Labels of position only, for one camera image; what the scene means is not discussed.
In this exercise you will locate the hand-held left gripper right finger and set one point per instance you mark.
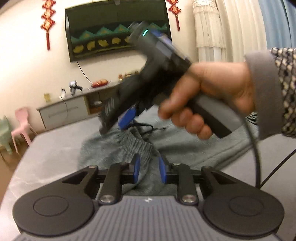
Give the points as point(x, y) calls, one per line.
point(161, 170)

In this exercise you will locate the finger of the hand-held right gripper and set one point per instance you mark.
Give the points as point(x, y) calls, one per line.
point(127, 119)

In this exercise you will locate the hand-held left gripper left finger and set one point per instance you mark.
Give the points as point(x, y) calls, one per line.
point(137, 168)

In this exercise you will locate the grey sweatpants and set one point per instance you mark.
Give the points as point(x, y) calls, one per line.
point(208, 148)

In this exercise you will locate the person's right forearm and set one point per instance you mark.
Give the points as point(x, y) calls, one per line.
point(272, 92)

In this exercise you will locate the person's right hand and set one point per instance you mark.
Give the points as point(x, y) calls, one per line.
point(219, 81)

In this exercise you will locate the gold ornament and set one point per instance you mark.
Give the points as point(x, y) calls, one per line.
point(128, 75)

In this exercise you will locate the red plate of fruit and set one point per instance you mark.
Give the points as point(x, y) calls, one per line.
point(100, 83)

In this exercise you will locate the spare black hand-held gripper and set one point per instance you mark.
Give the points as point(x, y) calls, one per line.
point(74, 86)

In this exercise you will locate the grey TV cabinet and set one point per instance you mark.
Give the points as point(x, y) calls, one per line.
point(62, 111)

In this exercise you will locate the white power strip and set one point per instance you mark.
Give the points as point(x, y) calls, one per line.
point(62, 93)

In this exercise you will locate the red Chinese knot ornament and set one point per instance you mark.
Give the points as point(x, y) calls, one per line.
point(174, 9)
point(48, 23)

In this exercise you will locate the white lace curtain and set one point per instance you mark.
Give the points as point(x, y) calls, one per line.
point(210, 27)

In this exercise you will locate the yellow cup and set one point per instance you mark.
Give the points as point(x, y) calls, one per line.
point(47, 97)

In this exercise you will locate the pink plastic child chair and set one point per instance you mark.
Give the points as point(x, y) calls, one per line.
point(22, 118)

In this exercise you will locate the green plastic child chair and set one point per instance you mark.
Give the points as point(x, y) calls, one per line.
point(5, 129)

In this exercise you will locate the blue curtain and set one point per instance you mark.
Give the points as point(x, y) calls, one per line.
point(279, 23)

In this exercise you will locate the wall television with patterned cover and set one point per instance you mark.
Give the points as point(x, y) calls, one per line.
point(97, 23)

